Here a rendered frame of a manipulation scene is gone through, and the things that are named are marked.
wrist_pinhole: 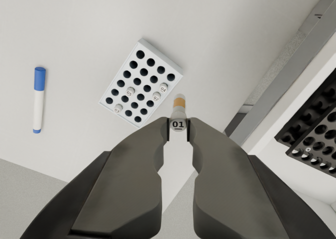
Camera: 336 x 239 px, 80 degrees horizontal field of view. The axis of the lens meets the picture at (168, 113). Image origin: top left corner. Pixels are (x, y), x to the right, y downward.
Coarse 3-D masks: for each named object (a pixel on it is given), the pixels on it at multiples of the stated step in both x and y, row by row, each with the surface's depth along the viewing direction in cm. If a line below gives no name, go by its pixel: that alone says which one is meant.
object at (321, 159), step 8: (296, 144) 24; (288, 152) 24; (296, 152) 25; (304, 152) 24; (312, 152) 24; (304, 160) 24; (320, 160) 24; (328, 160) 24; (320, 168) 25; (328, 168) 25
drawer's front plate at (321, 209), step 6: (300, 192) 36; (306, 198) 35; (312, 198) 36; (312, 204) 34; (318, 204) 35; (324, 204) 36; (318, 210) 33; (324, 210) 34; (330, 210) 35; (324, 216) 33; (330, 216) 33; (324, 222) 31; (330, 222) 32; (330, 228) 31
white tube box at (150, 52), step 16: (144, 48) 29; (128, 64) 31; (144, 64) 31; (160, 64) 30; (176, 64) 34; (112, 80) 32; (128, 80) 32; (144, 80) 32; (160, 80) 32; (176, 80) 32; (112, 96) 33; (144, 96) 33; (160, 96) 33; (128, 112) 36; (144, 112) 35
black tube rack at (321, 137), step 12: (324, 84) 23; (312, 96) 24; (324, 96) 24; (300, 108) 25; (312, 108) 24; (324, 108) 25; (288, 120) 26; (300, 120) 25; (312, 120) 26; (324, 120) 22; (288, 132) 26; (300, 132) 27; (312, 132) 23; (324, 132) 22; (288, 144) 27; (300, 144) 23; (312, 144) 23; (324, 144) 23; (324, 156) 24
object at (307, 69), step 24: (312, 48) 22; (288, 72) 24; (312, 72) 21; (264, 96) 26; (288, 96) 23; (264, 120) 25; (240, 144) 27; (264, 144) 24; (288, 168) 33; (312, 168) 33; (312, 192) 35
